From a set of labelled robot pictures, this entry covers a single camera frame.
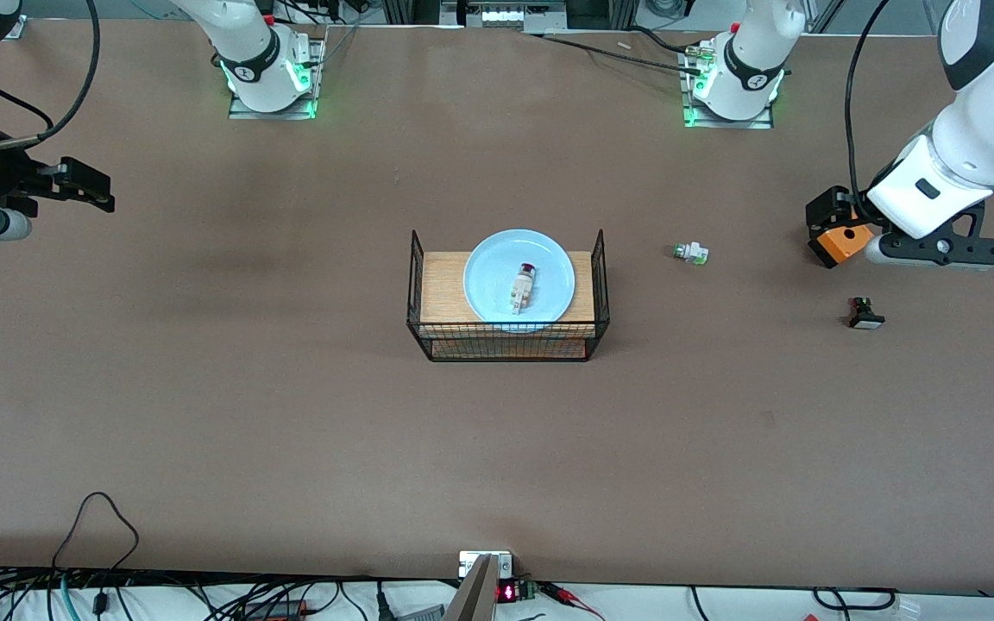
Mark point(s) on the wooden shelf board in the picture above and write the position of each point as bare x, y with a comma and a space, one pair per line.
462, 348
441, 293

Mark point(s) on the red digit display module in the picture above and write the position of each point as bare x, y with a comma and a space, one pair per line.
507, 592

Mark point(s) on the black push button white cap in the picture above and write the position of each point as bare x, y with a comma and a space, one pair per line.
865, 316

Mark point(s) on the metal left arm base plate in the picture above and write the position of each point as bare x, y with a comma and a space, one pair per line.
695, 121

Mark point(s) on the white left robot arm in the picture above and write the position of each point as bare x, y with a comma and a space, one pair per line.
989, 129

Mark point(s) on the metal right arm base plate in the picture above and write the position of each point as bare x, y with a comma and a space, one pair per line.
242, 110

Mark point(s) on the silver mounting plate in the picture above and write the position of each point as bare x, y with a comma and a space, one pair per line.
466, 565

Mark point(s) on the red and black probe leads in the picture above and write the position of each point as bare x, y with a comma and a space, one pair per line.
566, 595

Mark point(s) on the green push button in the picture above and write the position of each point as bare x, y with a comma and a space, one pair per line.
694, 253

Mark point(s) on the light blue plate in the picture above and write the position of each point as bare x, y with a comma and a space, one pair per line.
497, 259

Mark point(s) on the white light bar device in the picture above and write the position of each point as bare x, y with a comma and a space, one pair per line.
506, 15

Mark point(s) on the red push button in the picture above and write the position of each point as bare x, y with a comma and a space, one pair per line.
521, 291

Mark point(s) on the black power adapter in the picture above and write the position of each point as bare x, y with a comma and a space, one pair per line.
277, 609

